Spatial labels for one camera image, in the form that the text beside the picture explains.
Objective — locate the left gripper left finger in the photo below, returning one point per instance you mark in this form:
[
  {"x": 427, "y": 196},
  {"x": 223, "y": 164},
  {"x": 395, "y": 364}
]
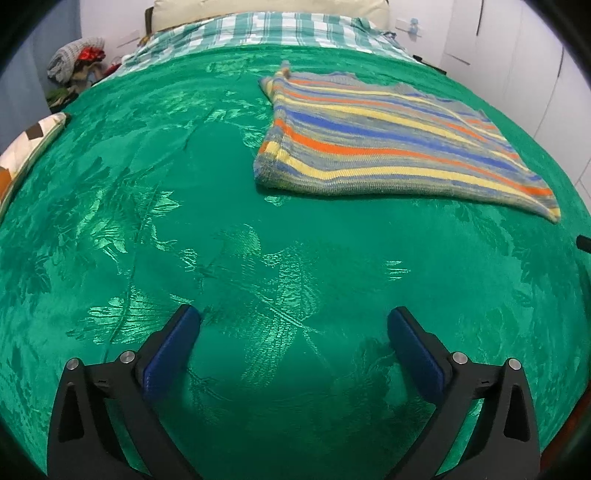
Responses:
[{"x": 82, "y": 443}]

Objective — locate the striped knit sweater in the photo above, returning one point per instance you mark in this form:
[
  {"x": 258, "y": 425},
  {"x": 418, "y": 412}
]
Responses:
[{"x": 335, "y": 135}]

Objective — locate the blue curtain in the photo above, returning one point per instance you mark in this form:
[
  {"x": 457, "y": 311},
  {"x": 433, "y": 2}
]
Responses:
[{"x": 24, "y": 80}]

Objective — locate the teal plaid sheet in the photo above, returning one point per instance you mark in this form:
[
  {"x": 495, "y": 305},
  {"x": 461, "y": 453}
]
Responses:
[{"x": 263, "y": 28}]

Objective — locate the cream padded headboard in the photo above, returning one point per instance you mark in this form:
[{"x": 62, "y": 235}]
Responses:
[{"x": 167, "y": 14}]

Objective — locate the wall socket with blue plug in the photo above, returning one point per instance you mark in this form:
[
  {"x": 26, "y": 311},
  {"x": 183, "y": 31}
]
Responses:
[{"x": 412, "y": 27}]

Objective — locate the green floral bedspread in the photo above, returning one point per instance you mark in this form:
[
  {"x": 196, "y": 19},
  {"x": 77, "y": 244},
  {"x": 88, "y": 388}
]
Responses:
[{"x": 147, "y": 201}]

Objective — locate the patchwork geometric pillow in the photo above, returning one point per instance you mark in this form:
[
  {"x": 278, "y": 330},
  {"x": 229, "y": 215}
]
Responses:
[{"x": 21, "y": 155}]

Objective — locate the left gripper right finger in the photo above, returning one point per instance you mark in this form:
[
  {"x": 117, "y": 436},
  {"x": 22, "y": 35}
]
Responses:
[{"x": 504, "y": 443}]

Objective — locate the pile of clothes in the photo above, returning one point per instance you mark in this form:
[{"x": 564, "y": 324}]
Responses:
[{"x": 75, "y": 67}]

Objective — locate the white wardrobe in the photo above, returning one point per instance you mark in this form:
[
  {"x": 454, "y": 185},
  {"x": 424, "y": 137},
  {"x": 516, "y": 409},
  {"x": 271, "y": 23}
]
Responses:
[{"x": 506, "y": 54}]

